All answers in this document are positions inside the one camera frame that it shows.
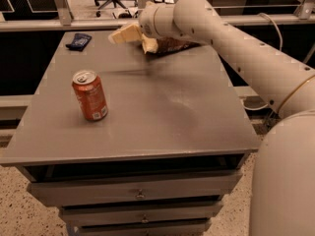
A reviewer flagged grey metal railing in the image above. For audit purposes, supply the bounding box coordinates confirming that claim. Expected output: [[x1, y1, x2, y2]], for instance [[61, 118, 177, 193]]
[[0, 0, 315, 32]]

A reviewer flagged blue rxbar blueberry bar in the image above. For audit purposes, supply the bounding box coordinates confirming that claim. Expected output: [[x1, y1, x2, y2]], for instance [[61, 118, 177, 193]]
[[66, 33, 92, 51]]

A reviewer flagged brown chip bag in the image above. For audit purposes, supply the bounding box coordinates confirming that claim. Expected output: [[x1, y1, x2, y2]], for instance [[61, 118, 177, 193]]
[[154, 37, 198, 54]]

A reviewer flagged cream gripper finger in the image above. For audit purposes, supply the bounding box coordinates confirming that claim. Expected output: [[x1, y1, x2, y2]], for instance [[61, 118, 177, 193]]
[[142, 34, 158, 53], [108, 24, 142, 44]]

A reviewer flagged grey drawer cabinet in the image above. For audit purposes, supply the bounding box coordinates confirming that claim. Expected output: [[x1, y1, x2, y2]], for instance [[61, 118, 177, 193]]
[[0, 29, 263, 236]]

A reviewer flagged orange soda can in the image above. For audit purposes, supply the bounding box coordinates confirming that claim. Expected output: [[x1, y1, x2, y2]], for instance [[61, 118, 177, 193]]
[[72, 70, 108, 121]]

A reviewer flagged grey drawer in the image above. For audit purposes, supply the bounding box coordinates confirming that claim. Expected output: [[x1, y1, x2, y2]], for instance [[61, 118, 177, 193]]
[[28, 171, 242, 207], [73, 218, 211, 236], [60, 201, 222, 226]]

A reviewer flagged middle grey drawer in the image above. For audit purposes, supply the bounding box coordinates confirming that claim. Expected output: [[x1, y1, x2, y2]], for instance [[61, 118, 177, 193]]
[[60, 201, 222, 226]]

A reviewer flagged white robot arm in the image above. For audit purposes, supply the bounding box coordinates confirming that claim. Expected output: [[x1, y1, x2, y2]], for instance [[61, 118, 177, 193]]
[[109, 0, 315, 236]]

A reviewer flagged bottom grey drawer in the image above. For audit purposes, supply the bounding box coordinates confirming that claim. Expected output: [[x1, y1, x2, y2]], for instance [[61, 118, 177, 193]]
[[73, 218, 211, 236]]

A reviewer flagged top grey drawer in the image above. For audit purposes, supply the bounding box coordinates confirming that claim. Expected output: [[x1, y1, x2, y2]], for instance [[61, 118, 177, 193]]
[[28, 171, 242, 207]]

